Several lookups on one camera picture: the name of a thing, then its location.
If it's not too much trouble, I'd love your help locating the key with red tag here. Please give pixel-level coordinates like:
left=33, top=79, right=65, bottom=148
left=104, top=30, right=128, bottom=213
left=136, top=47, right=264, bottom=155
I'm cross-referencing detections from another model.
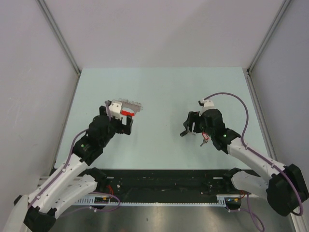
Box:
left=200, top=132, right=209, bottom=147

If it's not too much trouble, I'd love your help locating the silver red keyring holder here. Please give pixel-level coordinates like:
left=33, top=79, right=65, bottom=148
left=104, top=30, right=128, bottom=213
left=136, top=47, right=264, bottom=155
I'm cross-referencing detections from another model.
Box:
left=118, top=99, right=143, bottom=117

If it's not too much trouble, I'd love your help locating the key with black tag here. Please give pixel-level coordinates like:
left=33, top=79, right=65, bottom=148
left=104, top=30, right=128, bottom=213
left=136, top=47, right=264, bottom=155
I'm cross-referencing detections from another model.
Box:
left=180, top=130, right=189, bottom=137

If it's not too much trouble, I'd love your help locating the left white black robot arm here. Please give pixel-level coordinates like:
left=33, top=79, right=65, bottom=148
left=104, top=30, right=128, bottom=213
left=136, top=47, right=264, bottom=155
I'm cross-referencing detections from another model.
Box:
left=3, top=101, right=134, bottom=232

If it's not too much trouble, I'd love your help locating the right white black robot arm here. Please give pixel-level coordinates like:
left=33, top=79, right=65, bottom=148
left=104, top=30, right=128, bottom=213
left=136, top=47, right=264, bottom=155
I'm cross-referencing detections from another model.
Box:
left=183, top=108, right=309, bottom=216

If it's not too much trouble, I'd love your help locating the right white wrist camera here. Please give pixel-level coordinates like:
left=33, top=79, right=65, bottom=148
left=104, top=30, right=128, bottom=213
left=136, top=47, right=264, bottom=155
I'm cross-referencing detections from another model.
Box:
left=198, top=99, right=214, bottom=116

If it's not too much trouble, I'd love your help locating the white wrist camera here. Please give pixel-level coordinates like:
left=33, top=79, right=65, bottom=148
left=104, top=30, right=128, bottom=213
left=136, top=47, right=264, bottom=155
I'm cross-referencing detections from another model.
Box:
left=107, top=100, right=123, bottom=120
left=198, top=99, right=214, bottom=116

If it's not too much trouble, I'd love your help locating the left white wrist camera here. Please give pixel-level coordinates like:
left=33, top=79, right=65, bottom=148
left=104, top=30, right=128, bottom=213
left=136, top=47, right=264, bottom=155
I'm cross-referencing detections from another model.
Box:
left=107, top=100, right=123, bottom=120

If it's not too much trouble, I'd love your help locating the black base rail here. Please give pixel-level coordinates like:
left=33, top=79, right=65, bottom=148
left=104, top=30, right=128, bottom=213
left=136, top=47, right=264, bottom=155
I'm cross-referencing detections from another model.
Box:
left=96, top=169, right=246, bottom=203

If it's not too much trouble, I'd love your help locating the white slotted cable duct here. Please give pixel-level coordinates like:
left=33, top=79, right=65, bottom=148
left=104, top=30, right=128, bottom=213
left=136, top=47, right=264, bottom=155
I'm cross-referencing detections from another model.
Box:
left=73, top=194, right=240, bottom=207

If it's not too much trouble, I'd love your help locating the left aluminium frame post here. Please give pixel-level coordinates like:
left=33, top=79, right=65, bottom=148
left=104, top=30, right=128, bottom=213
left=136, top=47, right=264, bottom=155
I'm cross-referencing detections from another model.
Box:
left=36, top=0, right=82, bottom=74

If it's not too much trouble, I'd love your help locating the aluminium frame post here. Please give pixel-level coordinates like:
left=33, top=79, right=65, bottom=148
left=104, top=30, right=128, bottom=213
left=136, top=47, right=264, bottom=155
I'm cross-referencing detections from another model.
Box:
left=36, top=0, right=82, bottom=74
left=247, top=0, right=293, bottom=73

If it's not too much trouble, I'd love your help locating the right aluminium frame post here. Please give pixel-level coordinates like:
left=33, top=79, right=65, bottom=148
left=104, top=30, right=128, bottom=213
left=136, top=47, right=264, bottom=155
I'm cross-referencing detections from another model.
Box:
left=247, top=0, right=293, bottom=73

